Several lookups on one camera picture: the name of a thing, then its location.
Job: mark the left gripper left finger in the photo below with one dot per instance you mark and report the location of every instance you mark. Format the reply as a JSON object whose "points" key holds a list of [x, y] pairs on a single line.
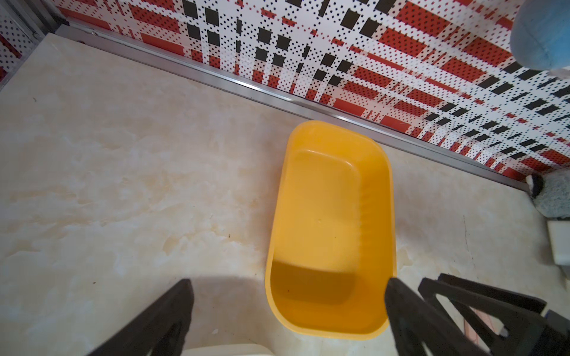
{"points": [[159, 330]]}

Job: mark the pink fruit knife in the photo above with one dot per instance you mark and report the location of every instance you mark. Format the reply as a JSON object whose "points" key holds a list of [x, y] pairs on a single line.
{"points": [[480, 329]]}

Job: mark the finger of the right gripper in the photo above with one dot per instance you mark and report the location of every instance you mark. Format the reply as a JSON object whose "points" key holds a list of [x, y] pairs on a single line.
{"points": [[520, 325]]}

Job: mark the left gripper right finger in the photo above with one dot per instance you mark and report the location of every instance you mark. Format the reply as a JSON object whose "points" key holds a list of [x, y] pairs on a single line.
{"points": [[418, 328]]}

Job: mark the yellow plastic storage box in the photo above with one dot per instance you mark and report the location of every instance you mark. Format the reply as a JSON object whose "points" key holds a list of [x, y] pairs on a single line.
{"points": [[333, 243]]}

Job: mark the grey white plush toy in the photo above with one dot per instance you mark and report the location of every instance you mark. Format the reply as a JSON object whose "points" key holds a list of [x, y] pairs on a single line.
{"points": [[550, 193]]}

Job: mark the white plastic storage box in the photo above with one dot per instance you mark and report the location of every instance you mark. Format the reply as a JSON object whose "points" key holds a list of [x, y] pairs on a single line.
{"points": [[229, 350]]}

